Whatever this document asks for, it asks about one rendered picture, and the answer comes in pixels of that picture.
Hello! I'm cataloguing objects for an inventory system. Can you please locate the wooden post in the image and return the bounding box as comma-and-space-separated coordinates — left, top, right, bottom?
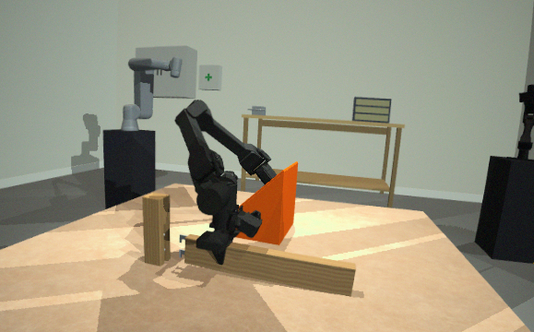
142, 192, 171, 267

